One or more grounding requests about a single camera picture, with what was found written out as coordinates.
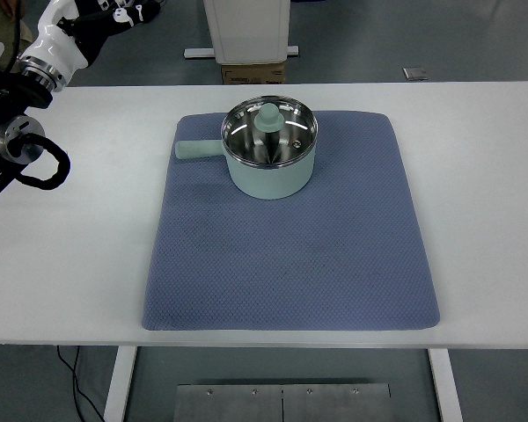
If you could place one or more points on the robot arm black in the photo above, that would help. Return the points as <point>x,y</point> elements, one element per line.
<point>9,92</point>

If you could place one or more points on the white table leg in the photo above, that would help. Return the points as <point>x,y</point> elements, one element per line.
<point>446,387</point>
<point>119,387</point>

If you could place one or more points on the white stand with base bar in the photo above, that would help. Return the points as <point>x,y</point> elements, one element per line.
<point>251,31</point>

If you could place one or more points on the blue textured mat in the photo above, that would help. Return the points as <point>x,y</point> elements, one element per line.
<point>290,281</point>

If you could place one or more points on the cardboard box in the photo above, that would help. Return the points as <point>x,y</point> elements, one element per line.
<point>253,74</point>

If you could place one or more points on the grey metal plate with screws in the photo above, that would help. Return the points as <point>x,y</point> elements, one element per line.
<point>237,404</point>

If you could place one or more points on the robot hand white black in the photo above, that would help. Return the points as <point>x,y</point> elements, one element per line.
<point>55,48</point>

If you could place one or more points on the small grey floor object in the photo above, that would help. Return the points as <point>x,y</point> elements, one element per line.
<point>414,73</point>

